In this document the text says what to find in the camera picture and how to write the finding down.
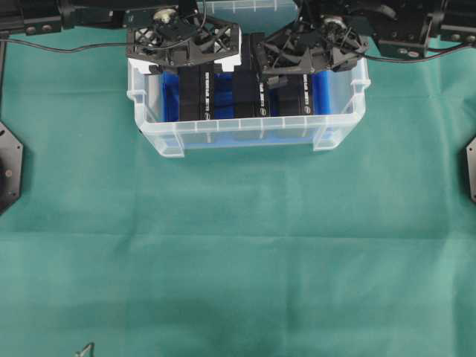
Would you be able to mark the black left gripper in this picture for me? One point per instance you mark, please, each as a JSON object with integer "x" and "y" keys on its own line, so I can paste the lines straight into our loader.
{"x": 177, "y": 37}

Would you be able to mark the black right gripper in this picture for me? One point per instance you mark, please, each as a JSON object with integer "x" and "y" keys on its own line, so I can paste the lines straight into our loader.
{"x": 305, "y": 47}

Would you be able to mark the black realsense box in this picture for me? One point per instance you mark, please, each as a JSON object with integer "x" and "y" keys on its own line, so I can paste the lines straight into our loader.
{"x": 250, "y": 96}
{"x": 196, "y": 93}
{"x": 296, "y": 97}

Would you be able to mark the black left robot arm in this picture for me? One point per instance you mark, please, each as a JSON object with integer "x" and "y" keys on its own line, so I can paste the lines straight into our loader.
{"x": 33, "y": 18}

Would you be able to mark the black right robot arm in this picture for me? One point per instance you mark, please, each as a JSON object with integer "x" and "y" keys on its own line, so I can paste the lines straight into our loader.
{"x": 402, "y": 31}

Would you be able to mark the clear plastic storage case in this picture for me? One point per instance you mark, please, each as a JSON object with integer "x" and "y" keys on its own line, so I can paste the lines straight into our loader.
{"x": 347, "y": 88}

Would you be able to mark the green table cloth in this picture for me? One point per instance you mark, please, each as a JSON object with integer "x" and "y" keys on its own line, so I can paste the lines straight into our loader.
{"x": 365, "y": 250}

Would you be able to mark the small grey metal object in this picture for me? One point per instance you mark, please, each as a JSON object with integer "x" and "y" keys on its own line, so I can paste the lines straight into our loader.
{"x": 86, "y": 351}

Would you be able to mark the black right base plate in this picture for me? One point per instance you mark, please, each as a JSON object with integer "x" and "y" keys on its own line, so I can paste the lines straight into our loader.
{"x": 471, "y": 164}

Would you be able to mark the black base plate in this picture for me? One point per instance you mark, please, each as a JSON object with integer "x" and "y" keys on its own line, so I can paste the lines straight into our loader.
{"x": 471, "y": 164}
{"x": 11, "y": 168}

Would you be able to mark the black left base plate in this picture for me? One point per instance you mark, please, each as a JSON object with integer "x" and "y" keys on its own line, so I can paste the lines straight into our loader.
{"x": 11, "y": 168}

